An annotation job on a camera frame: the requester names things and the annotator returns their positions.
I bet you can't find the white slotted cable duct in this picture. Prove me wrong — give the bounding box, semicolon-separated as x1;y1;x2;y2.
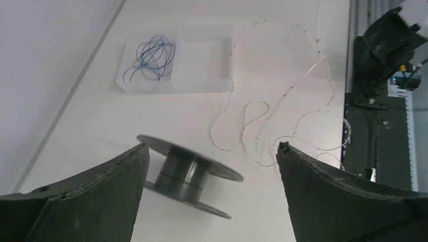
388;85;419;192

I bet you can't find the dark grey perforated spool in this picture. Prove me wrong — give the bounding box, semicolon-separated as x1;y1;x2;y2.
136;134;244;219

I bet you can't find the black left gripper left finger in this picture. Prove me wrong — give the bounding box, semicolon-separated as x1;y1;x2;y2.
1;144;149;241

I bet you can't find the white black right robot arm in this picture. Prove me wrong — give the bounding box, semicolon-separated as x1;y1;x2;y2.
352;1;427;93

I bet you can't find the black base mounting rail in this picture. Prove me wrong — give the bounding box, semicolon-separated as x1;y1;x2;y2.
341;36;412;190

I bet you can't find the blue cable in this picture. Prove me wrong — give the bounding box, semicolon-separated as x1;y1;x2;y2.
122;35;177;84

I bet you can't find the clear plastic two-compartment tray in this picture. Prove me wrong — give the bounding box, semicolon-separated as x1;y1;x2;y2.
116;24;234;94

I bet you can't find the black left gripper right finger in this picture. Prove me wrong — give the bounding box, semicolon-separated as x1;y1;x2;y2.
276;142;427;241

